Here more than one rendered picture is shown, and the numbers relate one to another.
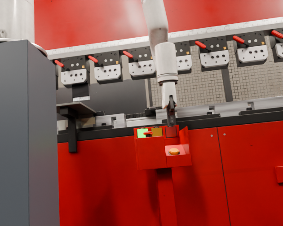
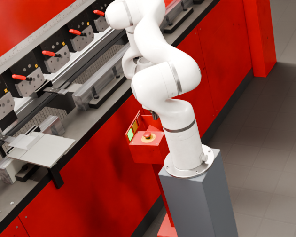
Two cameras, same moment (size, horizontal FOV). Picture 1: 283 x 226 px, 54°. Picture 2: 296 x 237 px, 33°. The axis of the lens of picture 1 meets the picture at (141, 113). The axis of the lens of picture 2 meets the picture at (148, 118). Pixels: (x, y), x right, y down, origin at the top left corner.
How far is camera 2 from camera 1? 2.23 m
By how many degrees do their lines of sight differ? 69
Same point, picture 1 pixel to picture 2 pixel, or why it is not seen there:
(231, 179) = not seen: hidden behind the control
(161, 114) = (85, 97)
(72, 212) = (76, 231)
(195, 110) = (105, 78)
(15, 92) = (222, 180)
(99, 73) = (25, 88)
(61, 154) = (50, 196)
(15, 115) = (225, 190)
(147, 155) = (163, 151)
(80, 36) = not seen: outside the picture
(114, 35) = (20, 32)
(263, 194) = not seen: hidden behind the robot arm
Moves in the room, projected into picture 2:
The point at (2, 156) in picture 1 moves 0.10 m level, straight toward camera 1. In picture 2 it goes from (226, 212) to (250, 207)
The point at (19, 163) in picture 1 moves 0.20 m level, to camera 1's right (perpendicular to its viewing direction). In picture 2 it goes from (230, 208) to (243, 175)
